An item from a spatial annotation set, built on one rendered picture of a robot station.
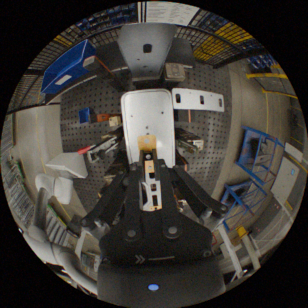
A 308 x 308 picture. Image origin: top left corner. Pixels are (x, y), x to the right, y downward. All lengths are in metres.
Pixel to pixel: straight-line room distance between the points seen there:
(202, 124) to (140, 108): 0.55
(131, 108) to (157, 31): 0.35
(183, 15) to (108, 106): 0.78
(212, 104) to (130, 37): 0.47
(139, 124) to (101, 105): 0.47
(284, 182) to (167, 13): 8.10
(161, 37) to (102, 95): 0.68
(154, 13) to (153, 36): 0.29
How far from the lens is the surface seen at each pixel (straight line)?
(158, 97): 0.47
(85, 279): 0.33
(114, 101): 0.80
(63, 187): 0.93
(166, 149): 0.49
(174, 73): 0.45
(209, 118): 0.92
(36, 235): 0.59
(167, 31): 0.24
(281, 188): 8.14
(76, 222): 3.47
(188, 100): 0.50
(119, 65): 0.51
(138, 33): 0.24
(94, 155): 0.30
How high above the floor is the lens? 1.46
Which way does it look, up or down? 68 degrees down
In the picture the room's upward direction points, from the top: 169 degrees clockwise
